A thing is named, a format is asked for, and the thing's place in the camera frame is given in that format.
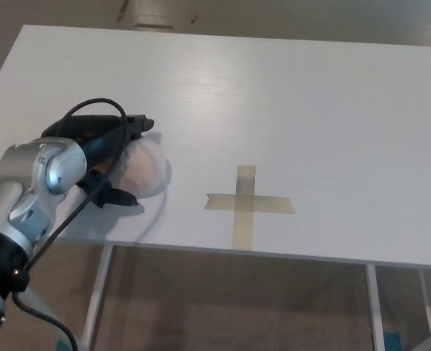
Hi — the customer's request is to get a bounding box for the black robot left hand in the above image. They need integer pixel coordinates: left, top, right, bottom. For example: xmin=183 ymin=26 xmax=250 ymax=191
xmin=41 ymin=113 xmax=156 ymax=210

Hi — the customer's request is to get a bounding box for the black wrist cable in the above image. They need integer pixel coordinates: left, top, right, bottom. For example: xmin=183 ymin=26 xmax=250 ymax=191
xmin=12 ymin=96 xmax=129 ymax=351

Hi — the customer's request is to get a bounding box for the thin white table leg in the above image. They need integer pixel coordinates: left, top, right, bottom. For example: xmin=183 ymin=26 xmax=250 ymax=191
xmin=419 ymin=270 xmax=431 ymax=336

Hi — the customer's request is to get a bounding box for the white metal table leg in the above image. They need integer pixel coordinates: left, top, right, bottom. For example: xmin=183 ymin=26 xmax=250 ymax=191
xmin=366 ymin=264 xmax=386 ymax=351
xmin=80 ymin=245 xmax=115 ymax=351

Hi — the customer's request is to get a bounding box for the light blue metal frame bar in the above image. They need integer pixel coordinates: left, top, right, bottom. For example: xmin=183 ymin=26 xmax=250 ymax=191
xmin=17 ymin=287 xmax=89 ymax=351

